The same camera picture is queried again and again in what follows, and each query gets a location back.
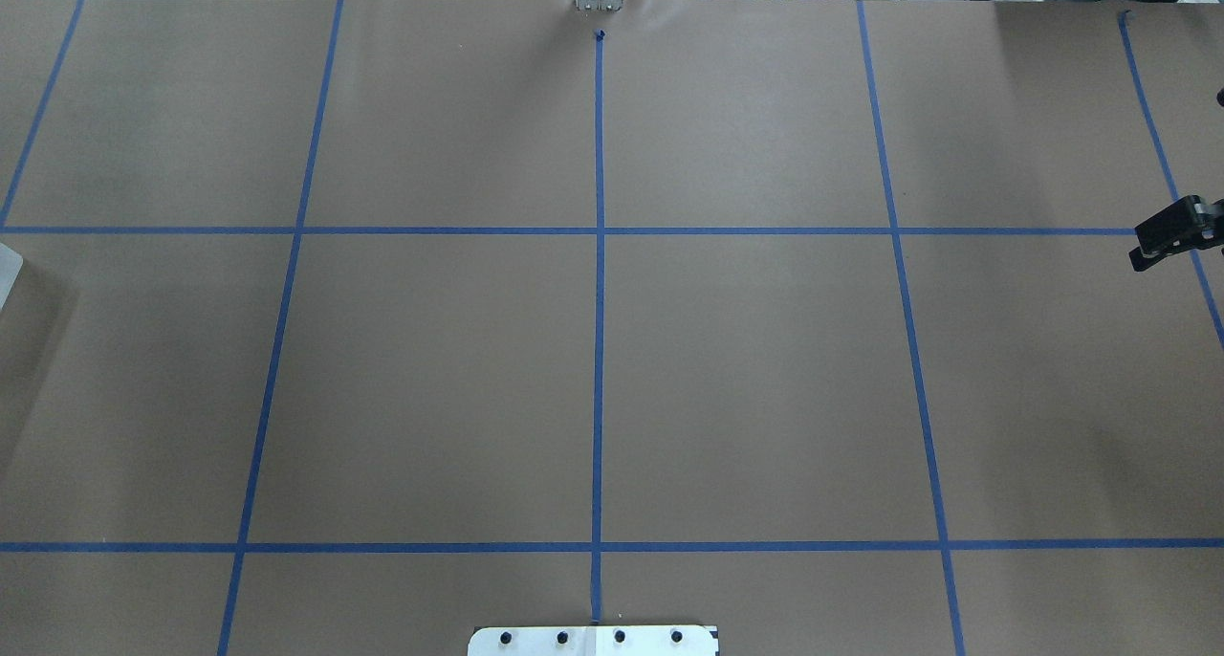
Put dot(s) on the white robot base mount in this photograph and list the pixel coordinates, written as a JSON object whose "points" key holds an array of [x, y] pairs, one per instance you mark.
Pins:
{"points": [[632, 639]]}

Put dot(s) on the clear plastic bin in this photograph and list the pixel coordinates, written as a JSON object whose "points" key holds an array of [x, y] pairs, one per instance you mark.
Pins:
{"points": [[11, 264]]}

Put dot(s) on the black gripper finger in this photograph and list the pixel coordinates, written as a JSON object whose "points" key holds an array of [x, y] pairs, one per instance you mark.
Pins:
{"points": [[1188, 224]]}

